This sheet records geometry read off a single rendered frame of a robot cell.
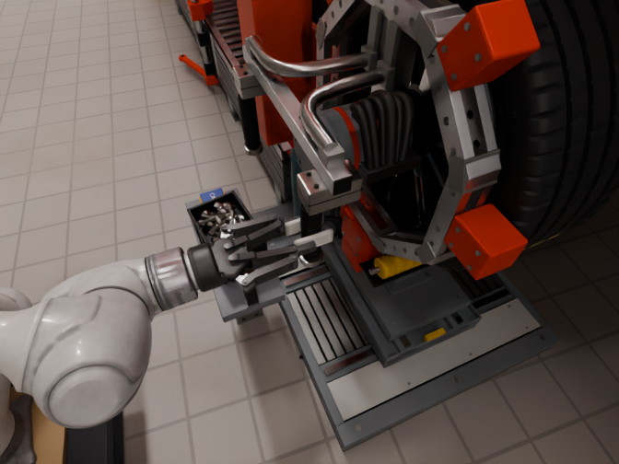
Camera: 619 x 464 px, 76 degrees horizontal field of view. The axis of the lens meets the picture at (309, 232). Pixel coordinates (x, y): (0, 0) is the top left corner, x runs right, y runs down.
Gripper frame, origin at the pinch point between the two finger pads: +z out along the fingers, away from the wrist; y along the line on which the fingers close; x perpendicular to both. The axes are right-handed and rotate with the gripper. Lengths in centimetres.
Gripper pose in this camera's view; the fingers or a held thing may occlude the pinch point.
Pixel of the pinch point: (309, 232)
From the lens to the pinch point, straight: 67.9
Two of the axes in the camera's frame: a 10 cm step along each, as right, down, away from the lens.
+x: 0.0, -6.2, -7.8
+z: 9.2, -3.1, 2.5
